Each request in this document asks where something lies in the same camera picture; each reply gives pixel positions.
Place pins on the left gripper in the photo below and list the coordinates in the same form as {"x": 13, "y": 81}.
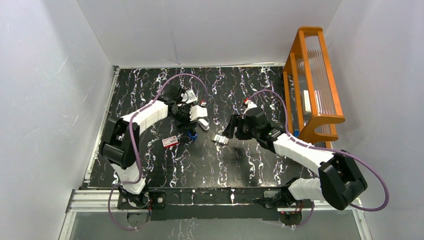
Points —
{"x": 182, "y": 124}

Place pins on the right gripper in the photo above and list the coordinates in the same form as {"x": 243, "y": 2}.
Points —
{"x": 238, "y": 121}

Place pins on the silver staple strips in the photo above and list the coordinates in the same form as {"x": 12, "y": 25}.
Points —
{"x": 220, "y": 139}

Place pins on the red white staple box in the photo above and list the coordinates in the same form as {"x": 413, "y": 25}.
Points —
{"x": 170, "y": 141}

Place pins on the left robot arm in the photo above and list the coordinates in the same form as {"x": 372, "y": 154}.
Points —
{"x": 121, "y": 135}

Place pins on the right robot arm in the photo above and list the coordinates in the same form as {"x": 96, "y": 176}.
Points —
{"x": 339, "y": 181}

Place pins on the white plastic package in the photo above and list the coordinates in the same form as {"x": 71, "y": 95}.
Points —
{"x": 188, "y": 96}

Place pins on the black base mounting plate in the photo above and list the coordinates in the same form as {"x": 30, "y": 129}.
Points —
{"x": 166, "y": 203}

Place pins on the orange wooden rack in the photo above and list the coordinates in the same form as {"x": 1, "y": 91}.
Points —
{"x": 311, "y": 96}

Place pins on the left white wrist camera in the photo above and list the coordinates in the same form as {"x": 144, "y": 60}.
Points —
{"x": 197, "y": 111}

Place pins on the aluminium frame rail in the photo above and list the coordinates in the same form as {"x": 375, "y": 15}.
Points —
{"x": 93, "y": 215}

